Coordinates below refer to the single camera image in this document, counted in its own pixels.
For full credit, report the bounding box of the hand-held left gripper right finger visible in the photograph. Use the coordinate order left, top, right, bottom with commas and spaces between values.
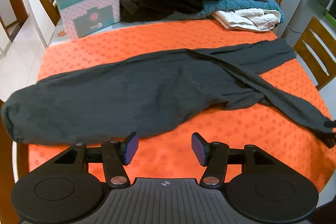
192, 132, 279, 189

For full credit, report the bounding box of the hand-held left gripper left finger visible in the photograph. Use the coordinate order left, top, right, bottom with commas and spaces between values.
51, 132, 139, 189

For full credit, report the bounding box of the dark grey long-sleeve shirt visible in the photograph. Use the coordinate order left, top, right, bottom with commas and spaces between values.
0, 38, 336, 149

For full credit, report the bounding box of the stack of folded clothes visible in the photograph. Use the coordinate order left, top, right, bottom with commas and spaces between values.
197, 0, 286, 24

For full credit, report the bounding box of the wooden chair with slotted back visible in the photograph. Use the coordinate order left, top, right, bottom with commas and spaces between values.
293, 17, 336, 91

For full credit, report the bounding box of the wooden chair with curved slats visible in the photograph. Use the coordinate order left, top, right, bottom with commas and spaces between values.
0, 99, 29, 182

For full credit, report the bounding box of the orange patterned table mat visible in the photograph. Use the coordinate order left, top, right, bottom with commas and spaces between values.
28, 18, 336, 203

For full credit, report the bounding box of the white crumpled garment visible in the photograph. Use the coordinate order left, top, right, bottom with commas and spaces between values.
212, 9, 281, 31

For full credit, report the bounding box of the teal and white cardboard box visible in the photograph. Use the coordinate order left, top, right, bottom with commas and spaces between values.
54, 0, 121, 42

